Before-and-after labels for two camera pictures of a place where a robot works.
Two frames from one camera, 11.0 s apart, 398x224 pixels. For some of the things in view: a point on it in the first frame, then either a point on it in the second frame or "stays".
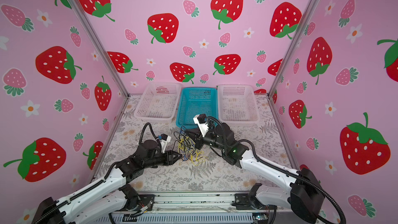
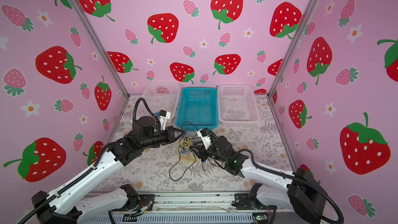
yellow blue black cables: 187,147 stays
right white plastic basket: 237,103 stays
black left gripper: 170,157 -> 174,129
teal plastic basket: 194,101 stays
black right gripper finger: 199,141 -> 198,151
